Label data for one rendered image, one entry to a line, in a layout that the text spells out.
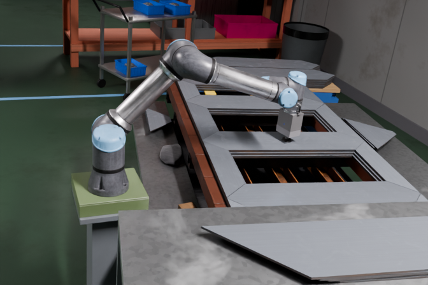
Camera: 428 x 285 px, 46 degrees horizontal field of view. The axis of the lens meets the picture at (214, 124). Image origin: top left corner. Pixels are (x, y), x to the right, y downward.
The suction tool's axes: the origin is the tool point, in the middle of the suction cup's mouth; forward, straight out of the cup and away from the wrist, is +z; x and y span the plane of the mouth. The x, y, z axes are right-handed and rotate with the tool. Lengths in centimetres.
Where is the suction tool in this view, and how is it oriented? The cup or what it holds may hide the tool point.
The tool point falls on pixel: (286, 142)
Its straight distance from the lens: 222.6
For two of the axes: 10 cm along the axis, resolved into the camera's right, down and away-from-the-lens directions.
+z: -1.0, 9.1, 4.0
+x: -8.2, 1.5, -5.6
